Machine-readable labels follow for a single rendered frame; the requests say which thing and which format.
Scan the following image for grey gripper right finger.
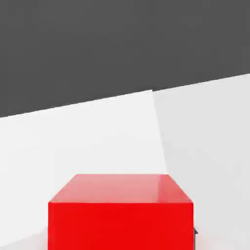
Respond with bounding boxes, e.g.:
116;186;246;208
193;227;199;250

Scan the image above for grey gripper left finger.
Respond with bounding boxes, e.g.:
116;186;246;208
0;226;49;250

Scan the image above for small red cube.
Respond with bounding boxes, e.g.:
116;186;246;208
47;173;194;250

